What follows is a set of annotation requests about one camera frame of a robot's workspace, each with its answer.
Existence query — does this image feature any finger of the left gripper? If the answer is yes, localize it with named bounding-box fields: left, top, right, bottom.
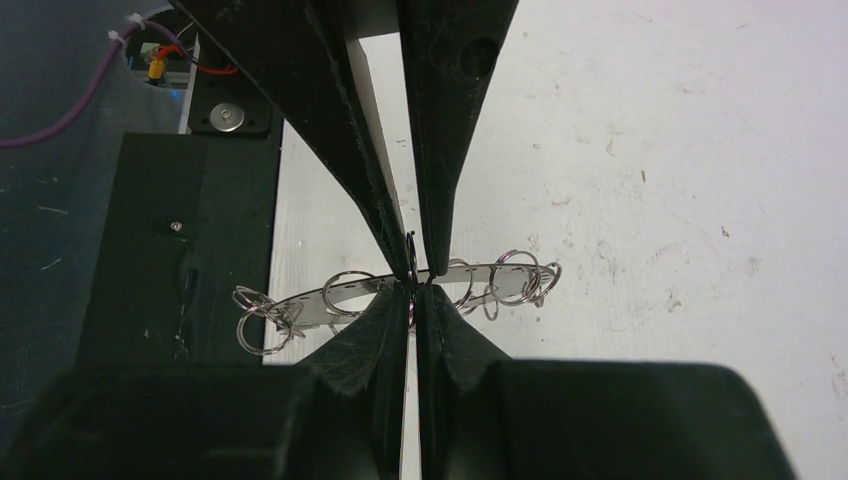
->
left=174, top=1, right=409, bottom=279
left=396, top=0, right=518, bottom=275

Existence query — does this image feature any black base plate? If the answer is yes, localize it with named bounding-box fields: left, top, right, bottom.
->
left=76, top=73, right=282, bottom=367

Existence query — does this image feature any silver perforated ring disc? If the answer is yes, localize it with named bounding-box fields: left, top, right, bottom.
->
left=231, top=248, right=564, bottom=358

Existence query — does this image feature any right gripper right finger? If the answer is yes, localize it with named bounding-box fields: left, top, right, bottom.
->
left=415, top=283, right=795, bottom=479

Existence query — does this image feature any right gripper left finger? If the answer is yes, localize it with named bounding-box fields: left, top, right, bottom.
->
left=1, top=283, right=410, bottom=479

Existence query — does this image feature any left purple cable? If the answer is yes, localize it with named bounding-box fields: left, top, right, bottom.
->
left=0, top=13, right=200, bottom=150

